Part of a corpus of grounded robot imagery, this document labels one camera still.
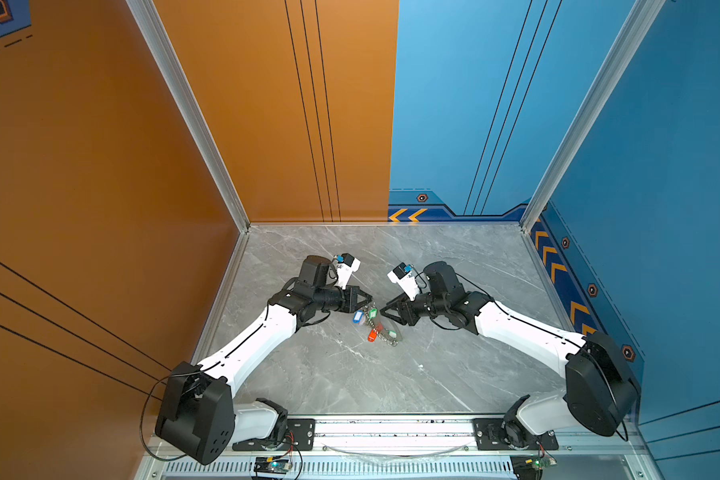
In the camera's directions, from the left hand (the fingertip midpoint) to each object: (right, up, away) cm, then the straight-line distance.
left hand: (372, 297), depth 78 cm
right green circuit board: (+40, -37, -9) cm, 56 cm away
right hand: (+3, -3, +1) cm, 5 cm away
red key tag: (0, -13, +12) cm, 18 cm away
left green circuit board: (-24, -39, -8) cm, 46 cm away
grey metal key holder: (+5, -12, +10) cm, 16 cm away
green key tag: (+6, -12, +8) cm, 16 cm away
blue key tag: (-4, -7, +6) cm, 10 cm away
